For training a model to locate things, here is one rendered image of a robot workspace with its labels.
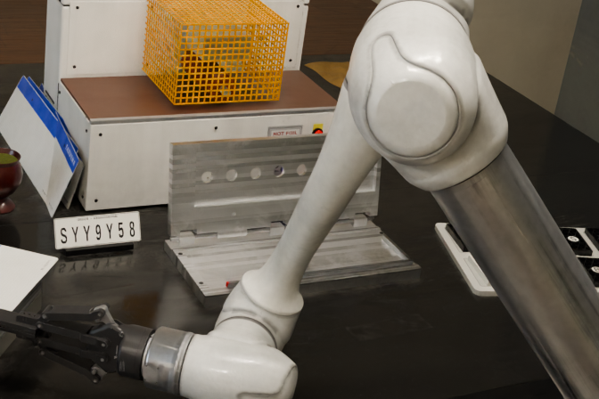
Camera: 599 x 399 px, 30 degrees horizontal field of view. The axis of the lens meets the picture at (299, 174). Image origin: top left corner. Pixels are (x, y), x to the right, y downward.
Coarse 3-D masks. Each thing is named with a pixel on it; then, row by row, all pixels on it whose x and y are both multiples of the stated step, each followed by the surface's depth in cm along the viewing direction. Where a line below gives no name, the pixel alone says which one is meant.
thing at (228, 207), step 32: (192, 160) 203; (224, 160) 207; (256, 160) 210; (288, 160) 213; (192, 192) 205; (224, 192) 209; (256, 192) 212; (288, 192) 215; (192, 224) 206; (224, 224) 209; (256, 224) 212
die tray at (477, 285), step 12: (444, 228) 231; (576, 228) 239; (444, 240) 226; (588, 240) 234; (456, 252) 222; (468, 252) 222; (456, 264) 219; (468, 264) 218; (468, 276) 213; (480, 288) 210; (492, 288) 210
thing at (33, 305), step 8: (40, 280) 183; (40, 288) 183; (32, 296) 180; (40, 296) 184; (24, 304) 178; (32, 304) 181; (40, 304) 185; (16, 312) 175; (32, 312) 182; (0, 336) 170; (8, 336) 173; (0, 344) 171; (8, 344) 174; (0, 352) 172
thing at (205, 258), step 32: (352, 224) 224; (192, 256) 204; (224, 256) 205; (256, 256) 207; (320, 256) 210; (352, 256) 212; (384, 256) 214; (192, 288) 197; (224, 288) 195; (320, 288) 202
